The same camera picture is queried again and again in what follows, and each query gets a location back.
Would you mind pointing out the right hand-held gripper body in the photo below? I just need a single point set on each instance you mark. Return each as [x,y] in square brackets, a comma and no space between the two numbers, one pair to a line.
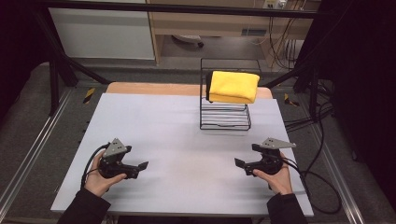
[271,161]

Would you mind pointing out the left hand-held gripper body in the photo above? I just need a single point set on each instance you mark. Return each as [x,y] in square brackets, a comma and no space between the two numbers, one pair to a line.
[115,148]

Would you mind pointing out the yellow towel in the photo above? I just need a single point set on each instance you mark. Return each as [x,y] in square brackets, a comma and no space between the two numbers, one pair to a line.
[233,85]

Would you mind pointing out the person's right hand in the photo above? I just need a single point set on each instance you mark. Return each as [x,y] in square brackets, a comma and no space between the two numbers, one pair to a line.
[281,182]

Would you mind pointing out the person's left hand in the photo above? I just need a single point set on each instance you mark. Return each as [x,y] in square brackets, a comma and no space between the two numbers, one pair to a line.
[99,183]

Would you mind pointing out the white table cover sheet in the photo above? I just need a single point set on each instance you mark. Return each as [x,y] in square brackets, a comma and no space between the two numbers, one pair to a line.
[186,186]

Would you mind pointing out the wooden table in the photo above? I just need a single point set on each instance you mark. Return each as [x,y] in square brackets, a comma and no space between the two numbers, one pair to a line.
[162,88]

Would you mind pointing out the white cabinet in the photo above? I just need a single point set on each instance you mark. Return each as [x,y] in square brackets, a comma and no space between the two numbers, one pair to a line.
[99,34]

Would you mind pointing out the black curtain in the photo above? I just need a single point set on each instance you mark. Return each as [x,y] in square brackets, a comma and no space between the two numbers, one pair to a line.
[18,46]
[364,77]

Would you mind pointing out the office chair base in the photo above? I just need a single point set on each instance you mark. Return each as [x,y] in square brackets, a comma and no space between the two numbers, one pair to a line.
[190,39]

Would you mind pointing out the wooden desk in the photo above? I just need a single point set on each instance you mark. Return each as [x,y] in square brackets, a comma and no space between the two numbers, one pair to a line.
[218,25]

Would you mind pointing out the white power strip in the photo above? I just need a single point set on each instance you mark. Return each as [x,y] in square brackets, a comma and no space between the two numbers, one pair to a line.
[274,3]

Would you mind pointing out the aluminium floor rail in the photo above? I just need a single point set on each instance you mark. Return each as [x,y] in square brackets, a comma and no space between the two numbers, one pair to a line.
[34,149]
[339,180]

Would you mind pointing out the black frame strut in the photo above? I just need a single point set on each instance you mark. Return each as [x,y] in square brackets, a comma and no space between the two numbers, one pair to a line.
[313,81]
[54,81]

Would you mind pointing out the black frame crossbar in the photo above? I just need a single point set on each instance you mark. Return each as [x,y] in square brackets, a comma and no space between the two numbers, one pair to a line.
[186,8]

